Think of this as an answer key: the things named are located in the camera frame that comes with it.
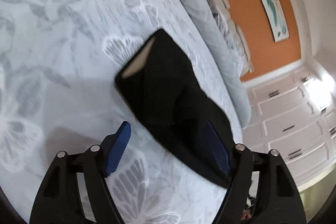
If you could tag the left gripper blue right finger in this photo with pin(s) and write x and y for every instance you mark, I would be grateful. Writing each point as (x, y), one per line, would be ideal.
(217, 153)

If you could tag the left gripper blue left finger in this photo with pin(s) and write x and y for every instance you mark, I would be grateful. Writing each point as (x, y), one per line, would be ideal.
(113, 147)

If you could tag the black pants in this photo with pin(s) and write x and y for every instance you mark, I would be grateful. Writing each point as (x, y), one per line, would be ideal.
(160, 87)

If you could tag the white wardrobe with drawers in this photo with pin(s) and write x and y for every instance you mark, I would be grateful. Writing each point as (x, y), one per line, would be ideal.
(294, 113)

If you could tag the light blue butterfly bedspread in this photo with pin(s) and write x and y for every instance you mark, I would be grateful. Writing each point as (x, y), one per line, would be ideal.
(59, 59)

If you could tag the cream padded headboard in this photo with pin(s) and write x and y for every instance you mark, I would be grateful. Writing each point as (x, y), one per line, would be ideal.
(233, 36)

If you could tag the grey folded duvet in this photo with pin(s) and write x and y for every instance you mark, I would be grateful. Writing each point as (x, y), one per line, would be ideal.
(201, 15)

